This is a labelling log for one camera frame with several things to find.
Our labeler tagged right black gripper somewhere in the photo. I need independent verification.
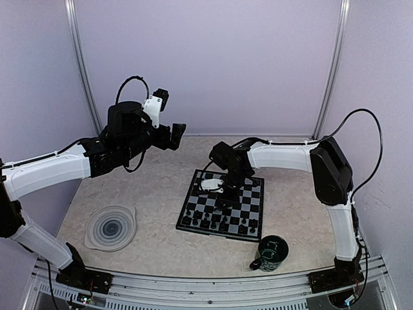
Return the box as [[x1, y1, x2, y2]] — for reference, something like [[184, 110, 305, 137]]
[[217, 168, 250, 210]]

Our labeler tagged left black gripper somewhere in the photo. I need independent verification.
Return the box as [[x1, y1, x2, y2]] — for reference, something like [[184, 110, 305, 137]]
[[123, 123, 186, 161]]

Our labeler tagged black grey chess board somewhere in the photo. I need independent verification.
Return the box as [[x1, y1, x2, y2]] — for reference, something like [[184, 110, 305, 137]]
[[176, 169, 265, 242]]

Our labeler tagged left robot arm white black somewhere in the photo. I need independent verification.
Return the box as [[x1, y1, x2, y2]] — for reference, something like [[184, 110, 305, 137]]
[[1, 96, 186, 288]]

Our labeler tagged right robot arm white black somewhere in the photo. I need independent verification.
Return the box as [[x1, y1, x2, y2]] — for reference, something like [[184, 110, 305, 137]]
[[199, 137, 367, 290]]

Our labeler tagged dark green mug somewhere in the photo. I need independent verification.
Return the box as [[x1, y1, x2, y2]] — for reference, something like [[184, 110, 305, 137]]
[[249, 235, 289, 272]]

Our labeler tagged clear collapsible silicone bowl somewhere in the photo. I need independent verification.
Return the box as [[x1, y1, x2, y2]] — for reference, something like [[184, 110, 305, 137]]
[[84, 205, 137, 253]]

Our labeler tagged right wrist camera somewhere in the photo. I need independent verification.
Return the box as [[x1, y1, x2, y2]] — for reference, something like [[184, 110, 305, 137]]
[[196, 179, 224, 194]]

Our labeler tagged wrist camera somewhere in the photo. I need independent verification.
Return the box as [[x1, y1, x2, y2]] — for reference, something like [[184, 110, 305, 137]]
[[196, 179, 224, 194], [143, 88, 169, 129]]

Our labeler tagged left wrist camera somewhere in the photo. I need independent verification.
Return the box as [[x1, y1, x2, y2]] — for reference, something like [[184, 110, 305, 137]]
[[143, 88, 169, 129]]

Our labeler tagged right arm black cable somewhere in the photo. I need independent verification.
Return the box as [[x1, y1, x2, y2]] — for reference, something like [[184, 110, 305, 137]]
[[322, 108, 384, 198]]

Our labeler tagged left aluminium corner post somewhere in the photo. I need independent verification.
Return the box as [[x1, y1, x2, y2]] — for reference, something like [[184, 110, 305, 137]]
[[64, 0, 103, 135]]

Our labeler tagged aluminium corner post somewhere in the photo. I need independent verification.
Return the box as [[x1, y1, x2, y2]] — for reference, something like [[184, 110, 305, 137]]
[[312, 0, 351, 138], [64, 0, 103, 135]]

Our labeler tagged right aluminium corner post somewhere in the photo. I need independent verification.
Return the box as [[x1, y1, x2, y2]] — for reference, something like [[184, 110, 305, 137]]
[[312, 0, 351, 138]]

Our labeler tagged aluminium front rail frame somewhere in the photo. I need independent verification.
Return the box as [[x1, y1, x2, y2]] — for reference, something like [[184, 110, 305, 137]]
[[22, 254, 399, 310]]

